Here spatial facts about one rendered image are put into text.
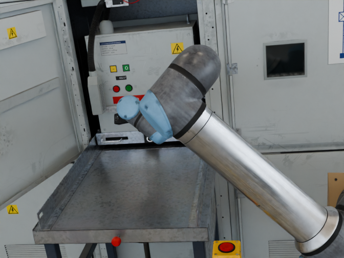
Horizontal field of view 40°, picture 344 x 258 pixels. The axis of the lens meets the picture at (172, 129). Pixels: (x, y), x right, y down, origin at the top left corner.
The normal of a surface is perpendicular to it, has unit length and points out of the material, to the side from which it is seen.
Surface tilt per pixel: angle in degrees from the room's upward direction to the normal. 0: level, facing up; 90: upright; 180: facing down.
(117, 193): 0
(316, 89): 90
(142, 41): 90
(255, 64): 90
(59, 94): 90
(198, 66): 56
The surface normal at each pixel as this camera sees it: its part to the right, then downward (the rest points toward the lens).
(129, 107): -0.23, -0.20
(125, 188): -0.11, -0.93
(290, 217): -0.17, 0.41
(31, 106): 0.89, 0.07
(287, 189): 0.43, -0.31
